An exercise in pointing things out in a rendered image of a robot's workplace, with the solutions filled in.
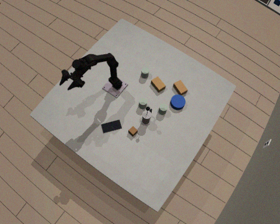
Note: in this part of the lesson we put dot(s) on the blue cylinder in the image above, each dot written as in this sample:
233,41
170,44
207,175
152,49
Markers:
177,102

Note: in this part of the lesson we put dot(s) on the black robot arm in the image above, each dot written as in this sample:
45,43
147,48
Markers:
86,62

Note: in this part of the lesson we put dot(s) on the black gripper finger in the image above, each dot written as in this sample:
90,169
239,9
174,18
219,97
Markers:
72,85
63,80

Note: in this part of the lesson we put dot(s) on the glass french press with black knob plunger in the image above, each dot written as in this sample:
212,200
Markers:
146,116

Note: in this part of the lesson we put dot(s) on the tan rectangular box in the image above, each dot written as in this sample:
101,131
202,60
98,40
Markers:
180,87
158,84

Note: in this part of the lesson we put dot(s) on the brown cube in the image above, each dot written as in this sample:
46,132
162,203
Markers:
132,130

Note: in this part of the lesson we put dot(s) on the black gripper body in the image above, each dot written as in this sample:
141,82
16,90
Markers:
67,75

